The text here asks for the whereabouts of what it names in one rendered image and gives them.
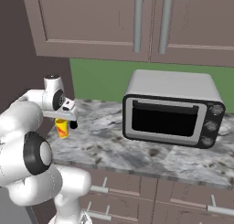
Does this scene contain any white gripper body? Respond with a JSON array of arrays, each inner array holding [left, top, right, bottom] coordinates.
[[42, 106, 80, 123]]

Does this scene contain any toaster oven glass door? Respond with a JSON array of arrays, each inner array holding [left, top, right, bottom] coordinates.
[[125, 96, 208, 145]]

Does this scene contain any brown cupboard door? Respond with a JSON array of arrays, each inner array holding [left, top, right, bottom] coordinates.
[[149, 0, 234, 68], [21, 0, 155, 63]]

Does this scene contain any yellow and orange cup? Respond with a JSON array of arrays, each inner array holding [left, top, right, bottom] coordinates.
[[54, 117, 70, 140]]

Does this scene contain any brown drawer front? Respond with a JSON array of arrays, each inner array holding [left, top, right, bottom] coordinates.
[[154, 177, 234, 213], [80, 167, 159, 202], [80, 190, 156, 224], [151, 199, 234, 224]]

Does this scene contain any silver toaster oven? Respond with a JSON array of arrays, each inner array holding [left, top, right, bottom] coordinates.
[[122, 69, 227, 150]]

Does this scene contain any grey toaster oven knob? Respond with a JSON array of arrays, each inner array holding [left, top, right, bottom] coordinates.
[[210, 103, 224, 116], [201, 135, 214, 148], [205, 120, 218, 133]]

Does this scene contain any grey drawer handle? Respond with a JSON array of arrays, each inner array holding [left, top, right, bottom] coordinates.
[[85, 201, 112, 221], [206, 194, 234, 217], [89, 176, 111, 195]]

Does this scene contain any silver toaster oven door handle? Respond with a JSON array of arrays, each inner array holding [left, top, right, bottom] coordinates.
[[132, 100, 199, 115]]

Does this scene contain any grey cupboard door handle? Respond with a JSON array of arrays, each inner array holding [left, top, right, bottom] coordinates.
[[133, 0, 144, 54], [157, 0, 175, 55]]

